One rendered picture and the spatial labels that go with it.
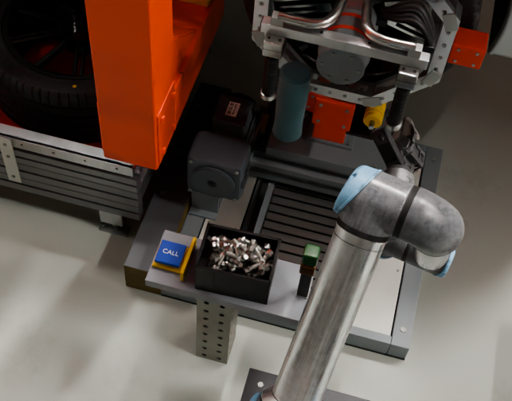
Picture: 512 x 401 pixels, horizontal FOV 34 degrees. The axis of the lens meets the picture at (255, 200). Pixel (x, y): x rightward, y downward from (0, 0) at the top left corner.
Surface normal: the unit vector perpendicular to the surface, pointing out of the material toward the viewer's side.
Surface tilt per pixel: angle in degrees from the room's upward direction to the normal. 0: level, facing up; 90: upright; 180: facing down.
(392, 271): 0
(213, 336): 90
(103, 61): 90
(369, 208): 52
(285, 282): 0
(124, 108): 90
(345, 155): 0
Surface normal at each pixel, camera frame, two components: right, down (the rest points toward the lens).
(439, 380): 0.07, -0.58
